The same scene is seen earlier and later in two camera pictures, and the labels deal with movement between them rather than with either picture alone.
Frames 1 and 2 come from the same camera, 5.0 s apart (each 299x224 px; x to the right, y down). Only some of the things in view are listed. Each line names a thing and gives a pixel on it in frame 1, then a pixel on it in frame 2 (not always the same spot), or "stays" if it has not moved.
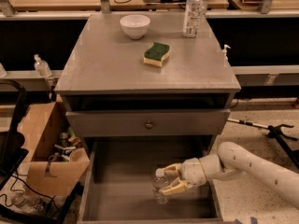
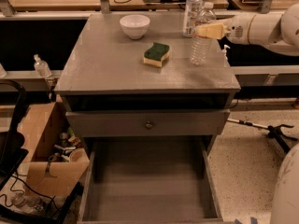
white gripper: [192, 173] to [238, 29]
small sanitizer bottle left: [41, 67] stays
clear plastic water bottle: [160, 182] to [204, 50]
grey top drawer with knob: [148, 122] stays
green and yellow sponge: [156, 54] stays
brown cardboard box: [55, 157] stays
